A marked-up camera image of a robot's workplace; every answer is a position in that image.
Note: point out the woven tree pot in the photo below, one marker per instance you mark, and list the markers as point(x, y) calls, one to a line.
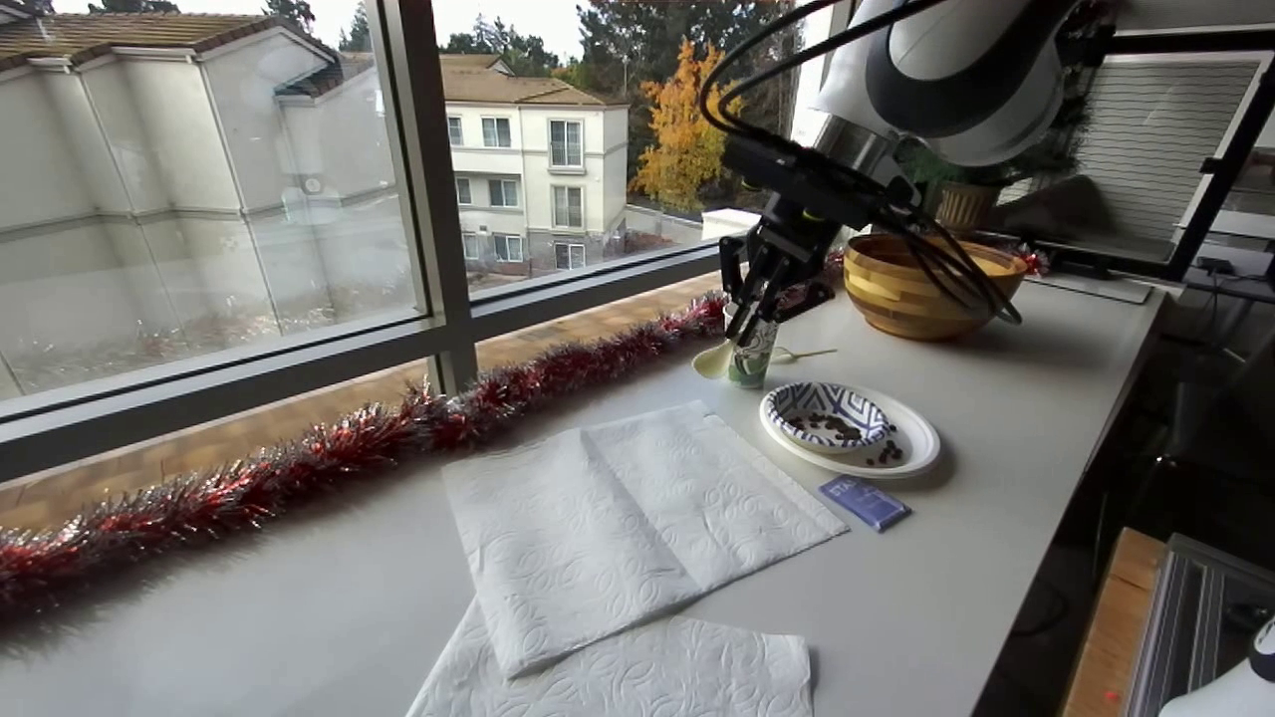
point(967, 208)

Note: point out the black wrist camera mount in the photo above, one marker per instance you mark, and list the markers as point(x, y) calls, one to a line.
point(798, 172)

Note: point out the white paper plate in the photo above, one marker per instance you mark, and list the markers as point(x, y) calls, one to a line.
point(916, 443)

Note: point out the blue tea bag packet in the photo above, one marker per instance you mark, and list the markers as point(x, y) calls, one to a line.
point(865, 503)

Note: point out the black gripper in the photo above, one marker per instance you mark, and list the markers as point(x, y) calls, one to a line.
point(791, 253)

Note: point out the wooden board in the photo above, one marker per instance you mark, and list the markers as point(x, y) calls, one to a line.
point(1110, 624)

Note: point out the cream plastic fork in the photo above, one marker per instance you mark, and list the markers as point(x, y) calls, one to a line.
point(802, 357)

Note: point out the patterned paper coffee cup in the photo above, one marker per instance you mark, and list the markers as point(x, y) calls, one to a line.
point(754, 365)

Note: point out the blue patterned paper bowl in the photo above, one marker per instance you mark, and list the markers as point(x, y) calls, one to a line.
point(829, 421)

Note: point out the folded white paper napkin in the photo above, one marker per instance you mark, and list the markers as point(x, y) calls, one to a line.
point(599, 543)

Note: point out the flat white paper napkin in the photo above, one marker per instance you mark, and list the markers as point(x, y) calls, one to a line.
point(639, 680)

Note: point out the white plastic spoon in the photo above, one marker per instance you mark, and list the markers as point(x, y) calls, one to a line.
point(713, 365)

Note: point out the dark window frame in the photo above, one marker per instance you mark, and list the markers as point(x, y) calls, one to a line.
point(438, 265)

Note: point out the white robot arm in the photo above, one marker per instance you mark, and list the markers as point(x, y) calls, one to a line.
point(959, 79)

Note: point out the red silver tinsel garland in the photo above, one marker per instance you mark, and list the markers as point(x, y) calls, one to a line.
point(264, 484)

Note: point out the black metal stand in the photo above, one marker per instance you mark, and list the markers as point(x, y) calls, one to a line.
point(1230, 160)

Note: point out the wooden bowl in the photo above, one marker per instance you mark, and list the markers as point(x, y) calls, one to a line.
point(916, 300)

